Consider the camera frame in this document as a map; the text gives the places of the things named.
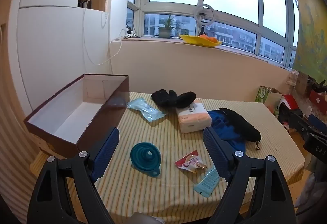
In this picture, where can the yellow tray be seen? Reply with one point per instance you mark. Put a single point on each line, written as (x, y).
(196, 40)

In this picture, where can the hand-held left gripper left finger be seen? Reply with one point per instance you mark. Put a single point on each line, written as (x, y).
(107, 152)

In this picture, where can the teal collapsible funnel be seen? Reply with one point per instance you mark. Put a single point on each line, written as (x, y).
(145, 156)

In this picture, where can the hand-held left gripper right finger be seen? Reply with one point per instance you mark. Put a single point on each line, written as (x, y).
(217, 155)

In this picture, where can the orange fruit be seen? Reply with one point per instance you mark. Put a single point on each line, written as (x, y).
(212, 39)
(203, 36)

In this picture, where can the red box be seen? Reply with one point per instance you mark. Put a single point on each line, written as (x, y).
(318, 100)

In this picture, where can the red snack packet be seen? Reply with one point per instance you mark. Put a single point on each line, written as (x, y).
(190, 162)

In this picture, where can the dark bottles on shelf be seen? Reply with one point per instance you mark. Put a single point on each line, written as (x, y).
(84, 2)

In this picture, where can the white wardrobe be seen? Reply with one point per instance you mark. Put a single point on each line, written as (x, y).
(51, 34)

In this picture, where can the blue cloth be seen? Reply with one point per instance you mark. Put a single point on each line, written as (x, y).
(222, 124)

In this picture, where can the yellow striped tablecloth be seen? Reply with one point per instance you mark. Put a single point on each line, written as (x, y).
(163, 190)

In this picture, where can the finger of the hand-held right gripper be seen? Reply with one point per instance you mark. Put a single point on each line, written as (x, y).
(316, 122)

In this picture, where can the white and orange tissue pack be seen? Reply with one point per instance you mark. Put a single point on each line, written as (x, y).
(194, 118)

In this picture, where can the green cardboard box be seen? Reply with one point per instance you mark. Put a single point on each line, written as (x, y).
(261, 95)

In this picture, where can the black fuzzy glove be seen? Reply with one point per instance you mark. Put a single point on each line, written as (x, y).
(185, 100)
(162, 97)

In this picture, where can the light blue flat sachet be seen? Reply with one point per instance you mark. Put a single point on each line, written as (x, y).
(207, 183)

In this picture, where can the brown cardboard box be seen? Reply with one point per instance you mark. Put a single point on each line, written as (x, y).
(63, 116)

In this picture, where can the green and yellow wall poster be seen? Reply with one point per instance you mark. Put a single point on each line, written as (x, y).
(309, 34)

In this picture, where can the potted green plant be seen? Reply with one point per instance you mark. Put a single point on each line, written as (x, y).
(164, 31)

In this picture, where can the light blue plastic packet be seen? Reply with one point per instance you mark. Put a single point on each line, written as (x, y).
(147, 110)

